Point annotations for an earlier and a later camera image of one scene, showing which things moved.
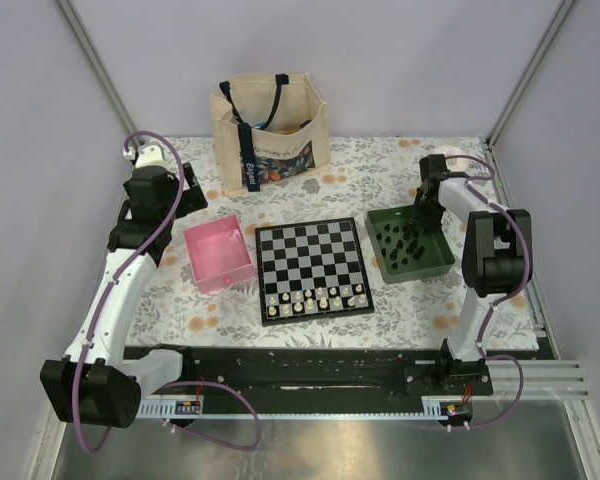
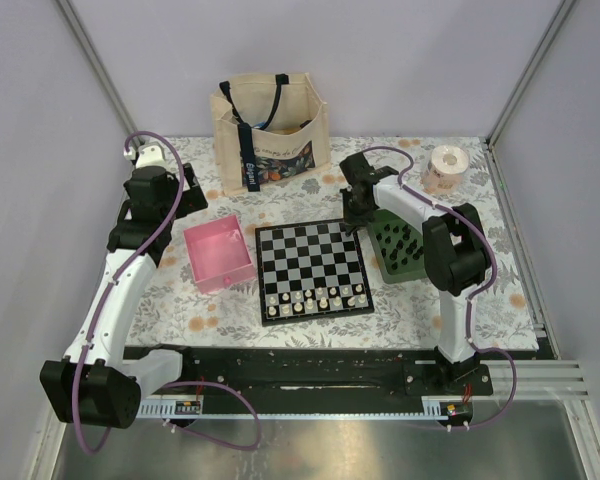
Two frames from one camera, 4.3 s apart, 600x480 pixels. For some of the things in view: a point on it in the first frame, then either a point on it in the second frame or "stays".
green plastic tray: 401,251 stays
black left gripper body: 191,199 stays
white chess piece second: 272,311 stays
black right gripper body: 425,214 → 355,216
